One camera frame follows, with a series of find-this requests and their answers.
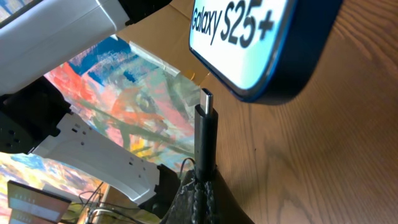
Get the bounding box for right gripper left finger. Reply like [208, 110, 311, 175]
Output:
[160, 170, 199, 224]

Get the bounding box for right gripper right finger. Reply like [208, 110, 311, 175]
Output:
[206, 170, 254, 224]

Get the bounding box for black USB charging cable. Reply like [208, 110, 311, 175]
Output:
[193, 88, 219, 224]

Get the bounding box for blue Galaxy smartphone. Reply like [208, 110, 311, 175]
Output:
[189, 0, 342, 105]

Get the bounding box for colourful abstract painting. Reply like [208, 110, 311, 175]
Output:
[1, 37, 199, 217]

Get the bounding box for small monitor screen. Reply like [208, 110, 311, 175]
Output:
[7, 180, 72, 223]

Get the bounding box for brown cardboard board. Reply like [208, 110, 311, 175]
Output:
[117, 0, 209, 85]

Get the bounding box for background tangled cables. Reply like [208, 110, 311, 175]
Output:
[60, 182, 147, 224]

